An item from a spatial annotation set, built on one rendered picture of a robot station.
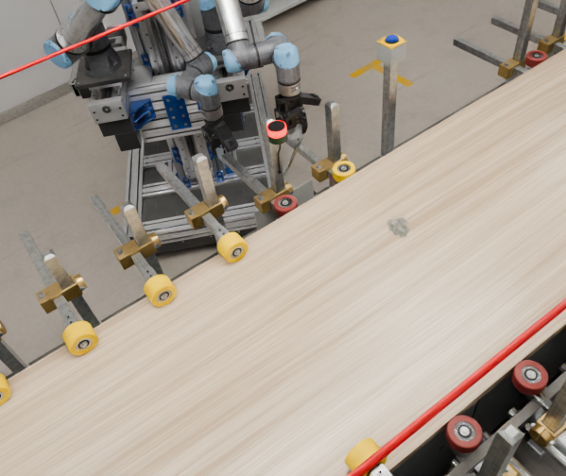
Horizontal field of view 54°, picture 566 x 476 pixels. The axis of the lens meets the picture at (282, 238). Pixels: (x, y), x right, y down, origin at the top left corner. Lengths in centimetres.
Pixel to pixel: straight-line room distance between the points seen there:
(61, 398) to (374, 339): 84
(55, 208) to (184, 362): 217
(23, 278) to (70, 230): 37
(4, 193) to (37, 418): 241
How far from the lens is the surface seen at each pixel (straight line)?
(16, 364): 190
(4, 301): 323
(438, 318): 157
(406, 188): 189
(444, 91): 392
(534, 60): 254
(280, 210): 183
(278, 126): 173
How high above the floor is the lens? 221
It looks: 48 degrees down
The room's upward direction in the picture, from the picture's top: 9 degrees counter-clockwise
